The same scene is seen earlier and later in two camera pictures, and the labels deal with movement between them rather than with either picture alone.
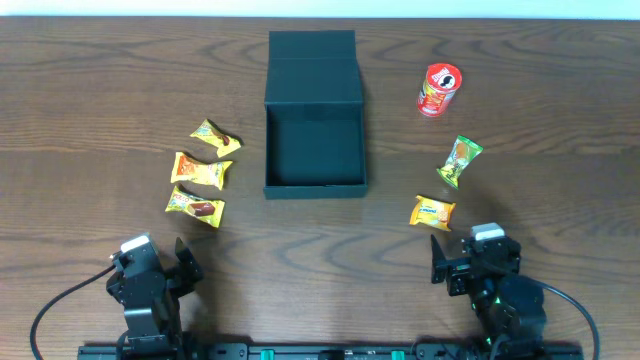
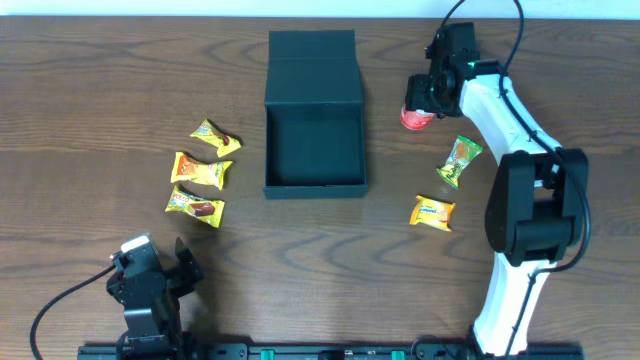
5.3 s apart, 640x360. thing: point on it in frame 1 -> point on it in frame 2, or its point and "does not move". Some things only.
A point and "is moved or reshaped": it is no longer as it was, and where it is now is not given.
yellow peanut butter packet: [186, 169] does not move
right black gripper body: [459, 283] -> [422, 93]
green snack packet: [464, 151] does not move
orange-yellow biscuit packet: [432, 212] does not move
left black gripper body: [117, 286] does not move
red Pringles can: [438, 90] is moved or reshaped
